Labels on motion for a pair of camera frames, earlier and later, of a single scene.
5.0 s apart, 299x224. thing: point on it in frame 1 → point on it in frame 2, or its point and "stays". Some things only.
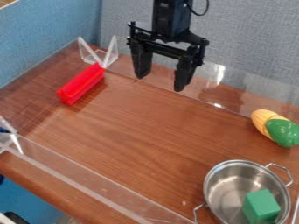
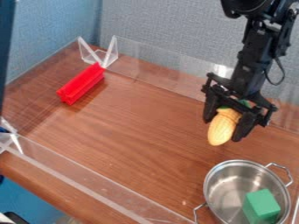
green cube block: x=261 y=206 stays
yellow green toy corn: x=281 y=129 → x=223 y=123
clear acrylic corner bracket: x=104 y=58 stays
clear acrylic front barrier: x=115 y=193 stays
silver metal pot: x=237 y=177 stays
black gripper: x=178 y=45 → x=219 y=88
